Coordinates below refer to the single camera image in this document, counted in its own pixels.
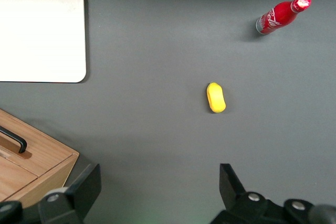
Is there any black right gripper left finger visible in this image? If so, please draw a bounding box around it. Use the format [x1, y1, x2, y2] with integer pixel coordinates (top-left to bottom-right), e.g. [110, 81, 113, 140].
[38, 163, 102, 224]

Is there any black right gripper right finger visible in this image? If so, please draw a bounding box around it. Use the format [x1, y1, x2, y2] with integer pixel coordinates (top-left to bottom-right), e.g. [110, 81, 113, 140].
[209, 163, 286, 224]

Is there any red coke bottle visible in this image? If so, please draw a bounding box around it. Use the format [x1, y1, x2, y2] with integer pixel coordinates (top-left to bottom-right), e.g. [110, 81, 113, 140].
[255, 0, 312, 36]

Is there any white rectangular tray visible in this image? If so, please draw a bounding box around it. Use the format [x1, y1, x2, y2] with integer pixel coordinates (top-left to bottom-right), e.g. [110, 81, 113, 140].
[0, 0, 87, 83]

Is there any wooden drawer cabinet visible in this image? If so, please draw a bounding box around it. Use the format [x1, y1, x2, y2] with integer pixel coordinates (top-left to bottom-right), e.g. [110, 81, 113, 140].
[0, 108, 80, 210]

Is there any yellow lemon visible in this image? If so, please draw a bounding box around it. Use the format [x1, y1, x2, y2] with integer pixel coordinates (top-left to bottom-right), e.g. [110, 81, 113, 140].
[206, 82, 227, 114]

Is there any black metal drawer handle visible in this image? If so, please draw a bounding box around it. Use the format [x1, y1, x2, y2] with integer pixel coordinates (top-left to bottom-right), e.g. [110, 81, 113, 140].
[0, 125, 28, 155]

